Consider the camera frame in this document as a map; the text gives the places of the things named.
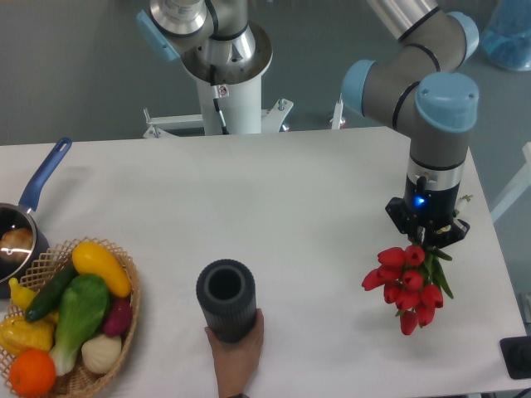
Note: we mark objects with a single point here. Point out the person's hand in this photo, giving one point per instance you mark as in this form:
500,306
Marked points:
235,364

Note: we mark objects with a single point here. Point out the blue handled saucepan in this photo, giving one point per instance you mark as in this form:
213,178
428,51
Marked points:
20,215

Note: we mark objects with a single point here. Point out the green bok choy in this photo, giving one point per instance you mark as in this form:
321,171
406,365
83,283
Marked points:
81,311

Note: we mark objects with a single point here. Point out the blue transparent container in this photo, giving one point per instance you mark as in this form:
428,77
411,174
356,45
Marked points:
506,39

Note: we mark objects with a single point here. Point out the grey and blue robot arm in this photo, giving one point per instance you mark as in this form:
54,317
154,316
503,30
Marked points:
420,94

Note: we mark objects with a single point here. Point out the dark grey ribbed vase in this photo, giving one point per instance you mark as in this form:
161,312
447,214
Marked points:
226,292

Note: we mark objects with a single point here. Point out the white frame bar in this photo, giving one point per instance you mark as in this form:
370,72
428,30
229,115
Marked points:
512,191

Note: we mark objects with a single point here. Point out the small yellow banana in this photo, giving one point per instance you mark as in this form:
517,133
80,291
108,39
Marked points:
23,296

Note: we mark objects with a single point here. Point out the yellow squash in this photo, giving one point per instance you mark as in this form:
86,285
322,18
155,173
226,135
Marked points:
89,257

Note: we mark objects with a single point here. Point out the yellow corn cob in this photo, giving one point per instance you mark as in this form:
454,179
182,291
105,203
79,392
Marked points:
19,335

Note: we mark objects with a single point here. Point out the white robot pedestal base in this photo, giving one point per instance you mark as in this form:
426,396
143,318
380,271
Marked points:
226,54

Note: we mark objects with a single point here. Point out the bread roll in pan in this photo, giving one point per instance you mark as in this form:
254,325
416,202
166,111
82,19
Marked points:
16,245

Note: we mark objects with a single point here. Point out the dark green cucumber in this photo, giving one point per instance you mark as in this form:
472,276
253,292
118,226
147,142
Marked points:
49,297

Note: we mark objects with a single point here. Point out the white garlic bulb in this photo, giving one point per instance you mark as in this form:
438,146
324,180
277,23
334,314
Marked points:
100,353

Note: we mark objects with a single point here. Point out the red tulip bouquet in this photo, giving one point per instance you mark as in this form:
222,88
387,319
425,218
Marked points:
412,278

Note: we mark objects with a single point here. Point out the orange fruit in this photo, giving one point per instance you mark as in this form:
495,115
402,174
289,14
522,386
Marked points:
32,374

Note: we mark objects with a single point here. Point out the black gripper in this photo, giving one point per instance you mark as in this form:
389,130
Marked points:
428,217

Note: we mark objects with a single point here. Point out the purple red onion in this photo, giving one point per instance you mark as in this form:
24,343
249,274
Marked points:
118,319

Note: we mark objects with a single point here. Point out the black device at edge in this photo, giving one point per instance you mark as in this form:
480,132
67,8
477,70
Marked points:
516,353

